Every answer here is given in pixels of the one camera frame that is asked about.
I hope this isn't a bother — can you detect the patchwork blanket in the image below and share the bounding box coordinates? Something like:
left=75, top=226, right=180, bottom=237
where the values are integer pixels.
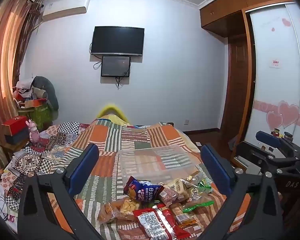
left=0, top=120, right=240, bottom=240

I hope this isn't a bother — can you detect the orange-brown snack packet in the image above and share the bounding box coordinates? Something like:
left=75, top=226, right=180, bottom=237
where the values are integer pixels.
left=169, top=203, right=198, bottom=228

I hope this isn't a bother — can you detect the small black monitor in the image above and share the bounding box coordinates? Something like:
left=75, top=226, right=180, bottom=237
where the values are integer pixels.
left=101, top=56, right=131, bottom=78

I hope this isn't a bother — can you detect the pile of clothes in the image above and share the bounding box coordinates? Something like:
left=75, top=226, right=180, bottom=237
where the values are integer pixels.
left=12, top=79, right=48, bottom=103

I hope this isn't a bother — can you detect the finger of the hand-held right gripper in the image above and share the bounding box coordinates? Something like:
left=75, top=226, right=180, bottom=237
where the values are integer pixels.
left=255, top=131, right=297, bottom=155
left=236, top=141, right=300, bottom=178

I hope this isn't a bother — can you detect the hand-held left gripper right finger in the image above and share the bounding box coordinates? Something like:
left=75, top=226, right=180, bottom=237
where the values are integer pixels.
left=201, top=144, right=285, bottom=240

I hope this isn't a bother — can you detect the black wall television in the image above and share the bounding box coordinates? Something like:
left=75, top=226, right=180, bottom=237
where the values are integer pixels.
left=90, top=26, right=145, bottom=56

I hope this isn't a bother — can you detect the clear plastic container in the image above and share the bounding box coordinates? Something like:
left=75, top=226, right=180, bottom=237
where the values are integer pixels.
left=119, top=144, right=206, bottom=183

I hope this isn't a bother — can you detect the beige snack packet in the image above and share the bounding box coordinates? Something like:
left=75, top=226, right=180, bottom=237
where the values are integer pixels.
left=168, top=177, right=191, bottom=196

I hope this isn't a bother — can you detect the wooden wardrobe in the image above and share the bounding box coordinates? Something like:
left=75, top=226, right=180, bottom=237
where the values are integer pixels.
left=199, top=0, right=300, bottom=172

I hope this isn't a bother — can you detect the red snack packet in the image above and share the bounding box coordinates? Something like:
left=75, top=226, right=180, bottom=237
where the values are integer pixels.
left=133, top=204, right=191, bottom=240

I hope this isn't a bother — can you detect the yellow pillow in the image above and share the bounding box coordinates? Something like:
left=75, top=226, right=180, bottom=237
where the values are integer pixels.
left=96, top=102, right=128, bottom=125

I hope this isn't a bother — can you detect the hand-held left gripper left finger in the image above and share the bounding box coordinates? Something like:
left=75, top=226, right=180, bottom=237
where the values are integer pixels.
left=17, top=143, right=110, bottom=240

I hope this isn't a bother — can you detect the white air conditioner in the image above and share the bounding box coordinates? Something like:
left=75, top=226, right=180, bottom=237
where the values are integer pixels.
left=41, top=0, right=90, bottom=21

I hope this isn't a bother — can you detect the brown curtain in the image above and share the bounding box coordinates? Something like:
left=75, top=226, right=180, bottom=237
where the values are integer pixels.
left=0, top=0, right=43, bottom=172

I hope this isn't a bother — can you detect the red box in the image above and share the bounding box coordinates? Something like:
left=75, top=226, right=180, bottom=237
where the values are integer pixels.
left=2, top=116, right=28, bottom=136

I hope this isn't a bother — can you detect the dark box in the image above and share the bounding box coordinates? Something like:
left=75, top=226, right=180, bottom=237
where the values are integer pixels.
left=4, top=130, right=31, bottom=145

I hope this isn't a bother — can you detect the green patterned bag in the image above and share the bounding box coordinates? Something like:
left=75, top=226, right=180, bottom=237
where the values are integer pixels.
left=17, top=102, right=53, bottom=131

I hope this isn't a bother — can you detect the green white snack packet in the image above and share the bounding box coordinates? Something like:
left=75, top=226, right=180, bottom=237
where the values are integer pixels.
left=189, top=177, right=213, bottom=196

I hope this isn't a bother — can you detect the yellow cracker packet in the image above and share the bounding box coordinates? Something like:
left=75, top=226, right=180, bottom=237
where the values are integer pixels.
left=97, top=197, right=141, bottom=224

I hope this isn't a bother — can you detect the grey cushion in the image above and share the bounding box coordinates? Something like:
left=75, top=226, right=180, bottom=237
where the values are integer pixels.
left=32, top=76, right=59, bottom=111

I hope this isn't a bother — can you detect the pink rabbit toy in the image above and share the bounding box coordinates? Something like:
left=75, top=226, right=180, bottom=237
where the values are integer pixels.
left=26, top=120, right=41, bottom=146

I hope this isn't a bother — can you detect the orange cardboard box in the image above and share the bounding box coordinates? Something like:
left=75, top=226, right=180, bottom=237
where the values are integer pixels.
left=24, top=98, right=48, bottom=110

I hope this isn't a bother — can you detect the blue snack packet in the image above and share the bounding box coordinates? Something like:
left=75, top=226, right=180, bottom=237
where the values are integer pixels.
left=125, top=176, right=165, bottom=203

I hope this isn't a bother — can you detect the wooden door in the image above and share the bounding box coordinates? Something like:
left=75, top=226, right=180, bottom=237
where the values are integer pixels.
left=219, top=34, right=250, bottom=133

